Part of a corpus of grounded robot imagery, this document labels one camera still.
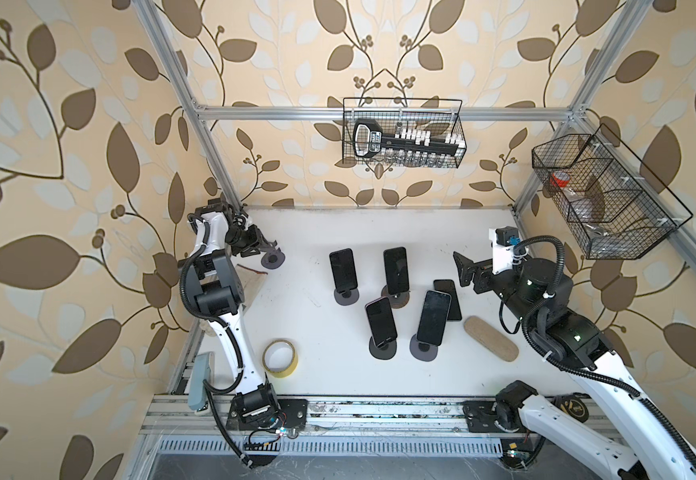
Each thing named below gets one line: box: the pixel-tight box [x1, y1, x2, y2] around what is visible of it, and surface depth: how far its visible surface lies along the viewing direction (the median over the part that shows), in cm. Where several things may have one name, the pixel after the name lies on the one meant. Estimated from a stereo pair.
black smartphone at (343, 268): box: [329, 248, 358, 293], surface depth 90 cm
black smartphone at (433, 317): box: [417, 290, 452, 346], surface depth 82 cm
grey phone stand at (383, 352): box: [369, 336, 397, 360], surface depth 86 cm
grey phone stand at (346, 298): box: [334, 288, 359, 306], surface depth 98 cm
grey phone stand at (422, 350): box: [409, 333, 439, 362], surface depth 86 cm
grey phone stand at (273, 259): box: [261, 248, 286, 270], surface depth 107 cm
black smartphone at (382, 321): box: [365, 297, 398, 346], surface depth 79 cm
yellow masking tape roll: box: [262, 339, 299, 379], surface depth 84 cm
